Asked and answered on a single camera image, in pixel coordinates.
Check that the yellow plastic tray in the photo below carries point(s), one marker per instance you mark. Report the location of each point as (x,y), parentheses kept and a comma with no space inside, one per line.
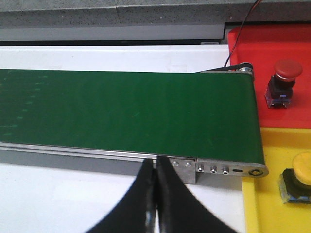
(265,212)

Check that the red plastic tray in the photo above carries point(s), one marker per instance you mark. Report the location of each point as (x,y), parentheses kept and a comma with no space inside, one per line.
(263,45)

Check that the black drive belt pulley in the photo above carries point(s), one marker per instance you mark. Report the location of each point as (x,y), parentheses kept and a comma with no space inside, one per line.
(241,67)

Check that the green conveyor belt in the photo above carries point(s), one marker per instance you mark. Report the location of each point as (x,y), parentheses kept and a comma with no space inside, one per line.
(199,115)

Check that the yellow mushroom push button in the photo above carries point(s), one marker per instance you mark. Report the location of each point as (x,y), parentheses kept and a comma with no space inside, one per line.
(295,182)

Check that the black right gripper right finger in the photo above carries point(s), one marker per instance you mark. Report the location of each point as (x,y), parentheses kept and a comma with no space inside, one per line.
(179,211)

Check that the red mushroom push button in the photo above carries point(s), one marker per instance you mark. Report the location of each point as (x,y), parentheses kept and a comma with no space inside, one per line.
(279,91)

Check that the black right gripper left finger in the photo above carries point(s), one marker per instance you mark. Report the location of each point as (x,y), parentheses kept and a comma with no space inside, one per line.
(136,211)

